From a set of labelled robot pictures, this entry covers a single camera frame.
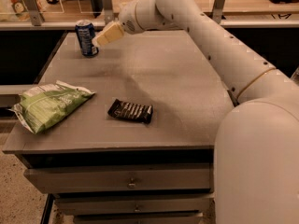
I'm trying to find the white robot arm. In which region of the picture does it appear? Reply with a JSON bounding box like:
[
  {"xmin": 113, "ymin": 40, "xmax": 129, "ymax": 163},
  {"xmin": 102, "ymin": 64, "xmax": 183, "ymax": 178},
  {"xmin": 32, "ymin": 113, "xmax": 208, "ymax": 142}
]
[{"xmin": 93, "ymin": 0, "xmax": 299, "ymax": 224}]

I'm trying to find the black rxbar chocolate bar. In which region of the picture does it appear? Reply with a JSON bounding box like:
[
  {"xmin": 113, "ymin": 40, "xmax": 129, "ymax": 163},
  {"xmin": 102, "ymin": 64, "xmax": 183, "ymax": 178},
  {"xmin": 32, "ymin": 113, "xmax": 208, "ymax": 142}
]
[{"xmin": 107, "ymin": 99, "xmax": 153, "ymax": 124}]

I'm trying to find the grey drawer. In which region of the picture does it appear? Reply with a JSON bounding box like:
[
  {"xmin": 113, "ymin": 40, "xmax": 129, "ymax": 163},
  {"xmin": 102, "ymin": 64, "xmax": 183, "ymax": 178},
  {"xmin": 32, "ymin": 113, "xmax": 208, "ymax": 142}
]
[
  {"xmin": 24, "ymin": 164, "xmax": 213, "ymax": 193},
  {"xmin": 55, "ymin": 194, "xmax": 211, "ymax": 216},
  {"xmin": 74, "ymin": 212, "xmax": 203, "ymax": 224}
]

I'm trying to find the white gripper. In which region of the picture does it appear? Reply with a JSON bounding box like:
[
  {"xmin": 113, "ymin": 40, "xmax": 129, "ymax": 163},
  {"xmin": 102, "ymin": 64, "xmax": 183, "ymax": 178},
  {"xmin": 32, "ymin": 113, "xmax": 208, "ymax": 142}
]
[{"xmin": 92, "ymin": 0, "xmax": 144, "ymax": 47}]

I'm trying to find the bottom grey drawer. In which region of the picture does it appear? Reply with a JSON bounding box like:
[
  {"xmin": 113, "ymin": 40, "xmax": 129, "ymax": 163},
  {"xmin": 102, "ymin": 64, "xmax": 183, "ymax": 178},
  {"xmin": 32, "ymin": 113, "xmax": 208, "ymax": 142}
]
[{"xmin": 74, "ymin": 212, "xmax": 203, "ymax": 224}]

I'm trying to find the top grey drawer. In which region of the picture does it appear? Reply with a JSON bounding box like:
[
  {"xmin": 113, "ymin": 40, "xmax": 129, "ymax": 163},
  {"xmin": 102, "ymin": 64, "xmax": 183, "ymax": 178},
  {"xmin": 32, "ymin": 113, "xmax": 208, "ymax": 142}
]
[{"xmin": 24, "ymin": 164, "xmax": 213, "ymax": 193}]

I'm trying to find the blue pepsi can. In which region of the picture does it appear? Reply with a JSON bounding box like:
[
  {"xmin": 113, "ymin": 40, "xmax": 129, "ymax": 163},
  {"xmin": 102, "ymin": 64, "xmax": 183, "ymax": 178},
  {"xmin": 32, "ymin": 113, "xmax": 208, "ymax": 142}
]
[{"xmin": 75, "ymin": 20, "xmax": 99, "ymax": 57}]

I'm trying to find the orange snack bag behind glass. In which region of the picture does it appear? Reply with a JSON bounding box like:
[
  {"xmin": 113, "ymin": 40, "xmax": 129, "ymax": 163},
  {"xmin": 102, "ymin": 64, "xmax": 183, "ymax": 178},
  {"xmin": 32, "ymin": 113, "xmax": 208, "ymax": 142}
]
[{"xmin": 0, "ymin": 0, "xmax": 47, "ymax": 22}]

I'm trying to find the green chip bag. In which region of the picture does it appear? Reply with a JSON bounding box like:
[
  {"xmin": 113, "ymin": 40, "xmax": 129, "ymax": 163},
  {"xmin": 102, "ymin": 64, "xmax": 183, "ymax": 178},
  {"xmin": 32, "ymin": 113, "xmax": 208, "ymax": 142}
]
[{"xmin": 11, "ymin": 80, "xmax": 94, "ymax": 134}]

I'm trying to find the metal glass railing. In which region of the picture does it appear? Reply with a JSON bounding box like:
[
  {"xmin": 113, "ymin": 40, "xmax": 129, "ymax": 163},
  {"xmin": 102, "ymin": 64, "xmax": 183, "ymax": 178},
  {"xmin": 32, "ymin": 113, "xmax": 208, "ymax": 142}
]
[{"xmin": 0, "ymin": 0, "xmax": 299, "ymax": 27}]

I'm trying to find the middle grey drawer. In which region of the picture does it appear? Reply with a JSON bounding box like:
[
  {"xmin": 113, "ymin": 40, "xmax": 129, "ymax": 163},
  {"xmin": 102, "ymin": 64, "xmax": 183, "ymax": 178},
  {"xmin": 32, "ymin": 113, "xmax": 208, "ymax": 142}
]
[{"xmin": 55, "ymin": 194, "xmax": 211, "ymax": 216}]

